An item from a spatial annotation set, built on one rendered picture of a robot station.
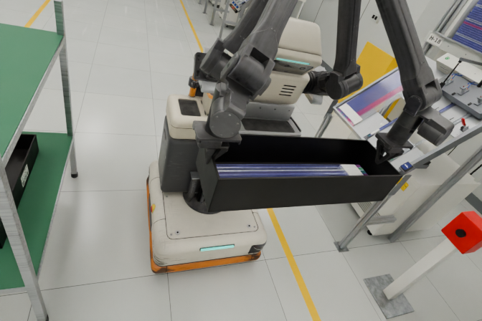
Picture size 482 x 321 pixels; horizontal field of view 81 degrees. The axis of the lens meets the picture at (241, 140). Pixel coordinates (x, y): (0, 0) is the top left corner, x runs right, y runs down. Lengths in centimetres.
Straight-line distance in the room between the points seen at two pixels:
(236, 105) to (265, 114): 54
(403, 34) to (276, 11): 37
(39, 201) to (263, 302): 124
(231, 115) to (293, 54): 44
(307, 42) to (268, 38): 38
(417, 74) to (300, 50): 32
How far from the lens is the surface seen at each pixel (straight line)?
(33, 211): 156
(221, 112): 49
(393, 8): 85
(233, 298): 175
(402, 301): 231
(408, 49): 85
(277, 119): 107
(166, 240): 150
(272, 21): 59
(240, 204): 70
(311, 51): 94
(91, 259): 179
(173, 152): 143
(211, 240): 155
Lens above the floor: 155
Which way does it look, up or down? 35 degrees down
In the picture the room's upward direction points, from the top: 20 degrees clockwise
